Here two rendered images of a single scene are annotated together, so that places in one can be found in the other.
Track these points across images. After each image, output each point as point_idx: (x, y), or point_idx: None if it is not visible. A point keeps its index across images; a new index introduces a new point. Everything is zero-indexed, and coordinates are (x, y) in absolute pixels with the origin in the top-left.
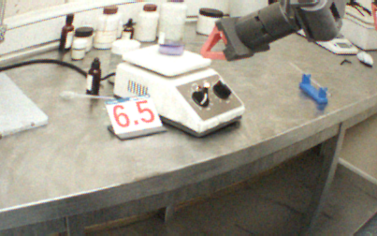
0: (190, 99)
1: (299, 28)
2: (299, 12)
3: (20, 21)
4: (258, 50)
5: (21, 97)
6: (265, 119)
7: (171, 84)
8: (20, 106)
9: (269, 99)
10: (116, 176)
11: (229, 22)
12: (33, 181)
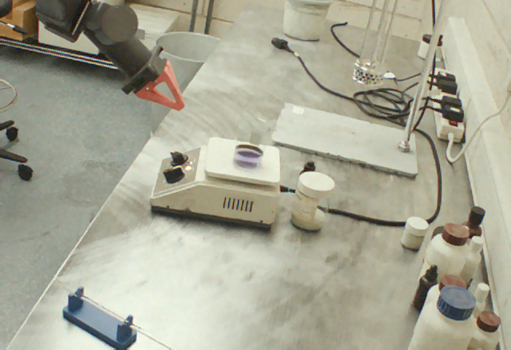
0: (184, 154)
1: (84, 31)
2: (85, 9)
3: (496, 169)
4: (126, 79)
5: (331, 149)
6: (129, 223)
7: (204, 145)
8: (314, 140)
9: (151, 264)
10: (170, 123)
11: (152, 50)
12: (206, 99)
